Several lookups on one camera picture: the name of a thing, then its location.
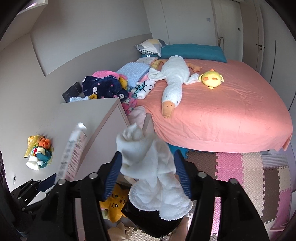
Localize white pink carton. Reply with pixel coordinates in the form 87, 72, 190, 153
57, 122, 88, 181

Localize white fluffy cloth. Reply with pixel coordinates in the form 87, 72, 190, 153
116, 123, 193, 220

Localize yellow chick plush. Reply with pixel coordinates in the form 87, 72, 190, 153
199, 69, 225, 90

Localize light blue blanket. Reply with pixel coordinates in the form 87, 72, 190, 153
116, 62, 151, 87

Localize navy printed blanket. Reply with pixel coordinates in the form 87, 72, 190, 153
82, 75, 130, 100

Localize striped yellow cushion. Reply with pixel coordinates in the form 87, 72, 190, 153
135, 57, 161, 70

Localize blue green wrapper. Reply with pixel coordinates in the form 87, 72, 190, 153
32, 147, 54, 165

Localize black wall socket panel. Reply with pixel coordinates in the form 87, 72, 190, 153
62, 82, 83, 102

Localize pink brown foam mat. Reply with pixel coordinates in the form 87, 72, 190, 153
169, 144, 294, 241

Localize black bin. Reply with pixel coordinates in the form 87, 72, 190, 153
122, 202, 185, 239

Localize patchwork pillow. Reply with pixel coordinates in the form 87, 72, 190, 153
135, 39, 168, 57

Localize white goose plush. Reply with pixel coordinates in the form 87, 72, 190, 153
148, 55, 203, 119

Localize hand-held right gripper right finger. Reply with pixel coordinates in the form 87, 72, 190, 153
173, 149, 271, 241

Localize crumpled white tissue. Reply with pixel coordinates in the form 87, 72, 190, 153
26, 160, 42, 171

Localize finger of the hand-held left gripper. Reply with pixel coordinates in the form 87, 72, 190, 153
14, 173, 57, 200

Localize yellow plush toy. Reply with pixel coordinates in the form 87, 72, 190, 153
99, 183, 129, 223

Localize pale fluffy blanket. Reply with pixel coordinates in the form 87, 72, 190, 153
127, 107, 147, 130

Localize white cartoon blanket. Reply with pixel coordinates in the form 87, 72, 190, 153
133, 76, 155, 100

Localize pink cartoon blanket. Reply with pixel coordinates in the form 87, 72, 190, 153
120, 89, 139, 116

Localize white door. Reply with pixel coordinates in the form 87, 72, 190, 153
240, 0, 265, 70

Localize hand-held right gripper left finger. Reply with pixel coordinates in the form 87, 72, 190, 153
28, 151, 123, 241

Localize beige plush toy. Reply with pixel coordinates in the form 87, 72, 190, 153
109, 222, 127, 241

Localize yellow snack bag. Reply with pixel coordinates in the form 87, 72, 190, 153
23, 135, 47, 160

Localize teal pillow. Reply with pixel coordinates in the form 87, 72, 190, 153
140, 44, 227, 63

